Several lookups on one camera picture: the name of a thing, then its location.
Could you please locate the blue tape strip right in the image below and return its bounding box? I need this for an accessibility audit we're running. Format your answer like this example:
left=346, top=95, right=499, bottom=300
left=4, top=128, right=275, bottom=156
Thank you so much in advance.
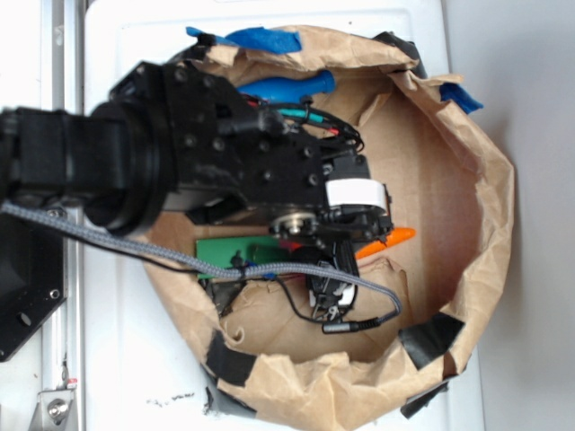
left=439, top=83, right=484, bottom=114

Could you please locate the aluminium frame rail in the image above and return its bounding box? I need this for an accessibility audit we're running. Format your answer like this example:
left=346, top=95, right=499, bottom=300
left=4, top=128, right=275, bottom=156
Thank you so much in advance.
left=40, top=1, right=86, bottom=430

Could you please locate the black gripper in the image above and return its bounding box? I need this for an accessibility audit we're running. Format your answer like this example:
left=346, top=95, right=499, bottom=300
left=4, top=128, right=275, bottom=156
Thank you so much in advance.
left=210, top=101, right=394, bottom=321

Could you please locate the grey braided cable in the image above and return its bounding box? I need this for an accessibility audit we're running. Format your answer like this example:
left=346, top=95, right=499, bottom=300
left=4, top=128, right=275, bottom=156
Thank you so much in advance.
left=0, top=201, right=403, bottom=334

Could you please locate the black tape patch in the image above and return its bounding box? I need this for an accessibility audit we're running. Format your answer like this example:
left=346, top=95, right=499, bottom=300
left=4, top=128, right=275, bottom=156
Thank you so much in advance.
left=398, top=312, right=465, bottom=370
left=204, top=330, right=257, bottom=387

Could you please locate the blue tape strip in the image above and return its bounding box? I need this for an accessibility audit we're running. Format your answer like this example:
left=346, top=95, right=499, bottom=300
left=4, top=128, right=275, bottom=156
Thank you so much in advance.
left=186, top=26, right=302, bottom=55
left=439, top=83, right=484, bottom=114

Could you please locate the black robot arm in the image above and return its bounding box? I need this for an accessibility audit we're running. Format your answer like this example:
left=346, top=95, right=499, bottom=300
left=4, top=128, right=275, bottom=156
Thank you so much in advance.
left=1, top=60, right=394, bottom=334

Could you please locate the white plastic tray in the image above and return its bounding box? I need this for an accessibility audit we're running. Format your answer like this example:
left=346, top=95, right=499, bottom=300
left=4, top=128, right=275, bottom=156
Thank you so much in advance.
left=82, top=0, right=487, bottom=431

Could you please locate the blue tape strip top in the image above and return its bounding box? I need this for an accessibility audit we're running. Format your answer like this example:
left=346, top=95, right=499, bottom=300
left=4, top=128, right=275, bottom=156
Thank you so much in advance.
left=186, top=26, right=302, bottom=55

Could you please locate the orange plastic toy carrot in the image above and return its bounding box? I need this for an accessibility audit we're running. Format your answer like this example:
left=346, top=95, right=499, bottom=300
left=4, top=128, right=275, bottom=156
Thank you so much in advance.
left=355, top=227, right=417, bottom=259

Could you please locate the brown paper bag bin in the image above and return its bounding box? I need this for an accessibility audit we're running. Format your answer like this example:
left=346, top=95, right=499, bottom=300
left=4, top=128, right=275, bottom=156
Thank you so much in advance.
left=146, top=26, right=515, bottom=430

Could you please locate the black tape patch lower right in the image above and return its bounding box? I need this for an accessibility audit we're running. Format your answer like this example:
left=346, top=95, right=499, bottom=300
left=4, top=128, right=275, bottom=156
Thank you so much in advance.
left=398, top=312, right=465, bottom=370

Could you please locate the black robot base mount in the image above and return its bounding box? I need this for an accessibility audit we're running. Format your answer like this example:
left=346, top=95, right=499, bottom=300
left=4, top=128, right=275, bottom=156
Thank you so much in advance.
left=0, top=215, right=65, bottom=363

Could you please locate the metal corner bracket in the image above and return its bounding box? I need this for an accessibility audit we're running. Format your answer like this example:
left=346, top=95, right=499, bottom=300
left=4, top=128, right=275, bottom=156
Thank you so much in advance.
left=28, top=389, right=78, bottom=431

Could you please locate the black tape patch lower left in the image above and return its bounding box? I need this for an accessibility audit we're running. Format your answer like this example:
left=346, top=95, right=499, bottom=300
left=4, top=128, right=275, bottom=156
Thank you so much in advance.
left=204, top=330, right=257, bottom=387

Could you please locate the blue plastic toy bottle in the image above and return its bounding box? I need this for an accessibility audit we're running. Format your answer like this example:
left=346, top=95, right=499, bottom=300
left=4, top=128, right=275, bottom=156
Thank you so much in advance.
left=237, top=70, right=336, bottom=103

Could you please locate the green rectangular block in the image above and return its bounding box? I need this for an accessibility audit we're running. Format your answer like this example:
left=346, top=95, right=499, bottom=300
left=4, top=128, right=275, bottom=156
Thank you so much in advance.
left=196, top=236, right=290, bottom=268

